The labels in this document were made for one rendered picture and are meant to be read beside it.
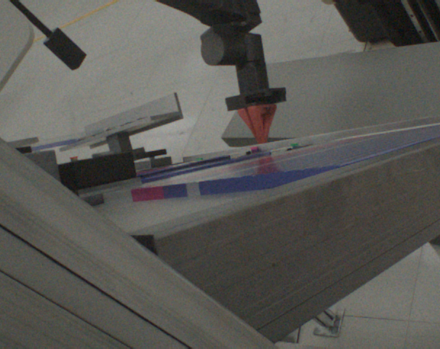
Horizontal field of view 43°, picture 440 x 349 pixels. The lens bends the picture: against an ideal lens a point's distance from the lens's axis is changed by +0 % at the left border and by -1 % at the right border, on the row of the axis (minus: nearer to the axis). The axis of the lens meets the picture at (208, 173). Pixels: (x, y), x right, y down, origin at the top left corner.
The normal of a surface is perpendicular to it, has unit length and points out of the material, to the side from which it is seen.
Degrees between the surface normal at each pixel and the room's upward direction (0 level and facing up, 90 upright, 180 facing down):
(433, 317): 0
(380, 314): 0
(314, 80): 0
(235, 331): 90
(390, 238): 90
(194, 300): 90
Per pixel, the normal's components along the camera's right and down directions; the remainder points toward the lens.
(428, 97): -0.60, -0.57
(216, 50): -0.70, 0.15
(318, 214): 0.73, -0.10
